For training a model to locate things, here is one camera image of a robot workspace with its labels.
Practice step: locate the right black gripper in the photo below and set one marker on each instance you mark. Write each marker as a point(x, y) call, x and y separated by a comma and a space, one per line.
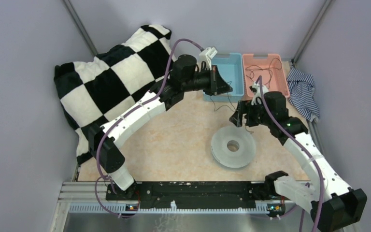
point(244, 107)

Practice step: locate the pink plastic bin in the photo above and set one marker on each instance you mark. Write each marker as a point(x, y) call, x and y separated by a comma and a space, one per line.
point(270, 68)

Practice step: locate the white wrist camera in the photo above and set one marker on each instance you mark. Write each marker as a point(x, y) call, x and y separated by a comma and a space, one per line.
point(256, 90)
point(207, 55)

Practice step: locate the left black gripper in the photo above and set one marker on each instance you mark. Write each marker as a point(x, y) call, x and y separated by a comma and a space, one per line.
point(217, 85)

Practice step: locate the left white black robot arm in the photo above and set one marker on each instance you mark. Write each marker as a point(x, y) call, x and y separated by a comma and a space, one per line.
point(184, 76)

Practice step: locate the blue white striped cloth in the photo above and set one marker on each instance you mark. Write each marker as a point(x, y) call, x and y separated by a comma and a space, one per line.
point(302, 88)

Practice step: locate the translucent white cable spool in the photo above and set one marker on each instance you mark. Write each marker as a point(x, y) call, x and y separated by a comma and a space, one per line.
point(233, 147)

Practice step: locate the corner metal post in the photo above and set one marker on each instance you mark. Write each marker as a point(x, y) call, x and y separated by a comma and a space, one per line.
point(80, 26)
point(312, 30)

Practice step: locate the right corner metal post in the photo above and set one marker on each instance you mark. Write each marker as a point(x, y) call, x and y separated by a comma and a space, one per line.
point(312, 30)

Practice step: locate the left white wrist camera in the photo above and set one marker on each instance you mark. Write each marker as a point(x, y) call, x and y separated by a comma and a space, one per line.
point(207, 55)

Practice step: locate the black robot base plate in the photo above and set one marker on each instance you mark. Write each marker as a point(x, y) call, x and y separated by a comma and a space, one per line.
point(194, 195)

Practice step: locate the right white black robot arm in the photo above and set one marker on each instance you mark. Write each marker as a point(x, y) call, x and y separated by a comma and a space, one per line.
point(332, 203)

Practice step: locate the left corner metal post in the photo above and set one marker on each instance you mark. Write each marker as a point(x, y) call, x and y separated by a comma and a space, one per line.
point(80, 26)

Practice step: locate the black white checkered pillow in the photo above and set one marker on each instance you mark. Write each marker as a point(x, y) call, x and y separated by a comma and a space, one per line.
point(96, 92)

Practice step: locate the blue plastic bin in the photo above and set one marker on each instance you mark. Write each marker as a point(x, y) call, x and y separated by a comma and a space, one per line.
point(230, 67)

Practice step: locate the aluminium frame rail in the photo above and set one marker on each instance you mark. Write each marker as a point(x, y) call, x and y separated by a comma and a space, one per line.
point(89, 198)

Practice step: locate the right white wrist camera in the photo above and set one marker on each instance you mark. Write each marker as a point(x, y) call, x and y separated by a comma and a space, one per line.
point(256, 90)

